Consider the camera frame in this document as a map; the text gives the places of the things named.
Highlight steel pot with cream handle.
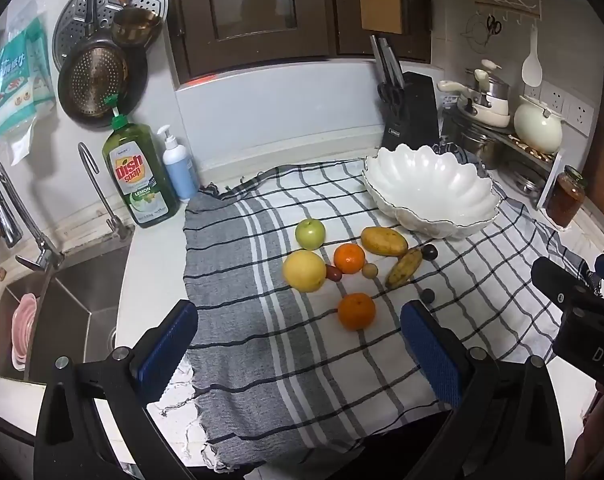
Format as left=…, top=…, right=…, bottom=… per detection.
left=474, top=59, right=511, bottom=107

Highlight steel pot lid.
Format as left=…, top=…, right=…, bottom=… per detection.
left=511, top=170, right=549, bottom=197

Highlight large yellow citrus fruit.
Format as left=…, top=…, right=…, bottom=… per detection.
left=283, top=250, right=327, bottom=293

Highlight blue white pump bottle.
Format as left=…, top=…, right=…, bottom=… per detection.
left=157, top=124, right=201, bottom=202

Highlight green dish soap bottle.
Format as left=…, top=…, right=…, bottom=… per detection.
left=102, top=95, right=180, bottom=228

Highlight round wire trivet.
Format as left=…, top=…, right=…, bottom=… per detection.
left=461, top=12, right=503, bottom=56

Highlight green apple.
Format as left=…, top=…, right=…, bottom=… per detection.
left=295, top=218, right=327, bottom=250

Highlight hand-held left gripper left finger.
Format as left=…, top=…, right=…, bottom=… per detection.
left=34, top=300, right=200, bottom=480

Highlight wooden bead trivet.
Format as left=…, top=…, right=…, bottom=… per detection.
left=511, top=135, right=554, bottom=162

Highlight brass pot with wooden handle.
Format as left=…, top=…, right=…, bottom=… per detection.
left=112, top=0, right=163, bottom=47

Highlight perforated metal colander pan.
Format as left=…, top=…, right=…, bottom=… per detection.
left=58, top=0, right=148, bottom=122

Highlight grey handled knife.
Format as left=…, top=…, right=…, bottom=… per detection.
left=370, top=35, right=389, bottom=86
left=382, top=37, right=405, bottom=86

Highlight glass jar of red sauce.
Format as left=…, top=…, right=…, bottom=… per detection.
left=545, top=165, right=588, bottom=229

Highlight chrome kitchen faucet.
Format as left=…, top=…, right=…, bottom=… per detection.
left=0, top=154, right=65, bottom=271

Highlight thin chrome water tap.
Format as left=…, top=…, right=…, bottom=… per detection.
left=78, top=142, right=135, bottom=241

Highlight orange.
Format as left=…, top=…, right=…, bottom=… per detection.
left=337, top=292, right=377, bottom=331
left=333, top=243, right=366, bottom=275

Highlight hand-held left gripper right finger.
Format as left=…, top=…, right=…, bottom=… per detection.
left=399, top=300, right=568, bottom=480

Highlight yellow mango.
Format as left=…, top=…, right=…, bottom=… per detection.
left=360, top=227, right=409, bottom=257

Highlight white scalloped bowl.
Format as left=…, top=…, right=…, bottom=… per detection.
left=363, top=143, right=503, bottom=239

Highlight grey checked kitchen cloth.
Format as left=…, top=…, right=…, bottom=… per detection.
left=182, top=157, right=603, bottom=476

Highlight spotted ripe banana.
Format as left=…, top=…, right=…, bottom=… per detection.
left=386, top=246, right=423, bottom=289

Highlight pink dishes in sink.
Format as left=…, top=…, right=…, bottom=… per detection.
left=10, top=294, right=38, bottom=372

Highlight dark brown wooden cabinet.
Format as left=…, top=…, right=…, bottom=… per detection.
left=161, top=0, right=433, bottom=86

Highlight grey corner shelf rack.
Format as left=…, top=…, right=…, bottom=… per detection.
left=441, top=107, right=566, bottom=211

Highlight person's right forearm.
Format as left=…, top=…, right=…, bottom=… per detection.
left=569, top=400, right=604, bottom=478

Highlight round cream lidded pot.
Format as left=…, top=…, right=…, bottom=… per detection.
left=513, top=95, right=566, bottom=155

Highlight black knife block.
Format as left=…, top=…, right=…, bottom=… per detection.
left=380, top=71, right=440, bottom=151

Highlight white rice paddle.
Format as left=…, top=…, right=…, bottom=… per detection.
left=521, top=25, right=543, bottom=88

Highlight large stainless steel pot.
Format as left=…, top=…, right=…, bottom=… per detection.
left=451, top=120, right=504, bottom=171

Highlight cream saucepan with long handle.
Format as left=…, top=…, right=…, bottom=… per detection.
left=437, top=80, right=511, bottom=129

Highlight teal printed plastic packet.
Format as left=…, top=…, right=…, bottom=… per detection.
left=0, top=42, right=36, bottom=142
left=26, top=30, right=58, bottom=112

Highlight stainless steel sink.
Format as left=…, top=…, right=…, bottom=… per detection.
left=0, top=245, right=132, bottom=386

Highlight black handled kitchen scissors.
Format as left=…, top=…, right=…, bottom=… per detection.
left=377, top=81, right=403, bottom=117

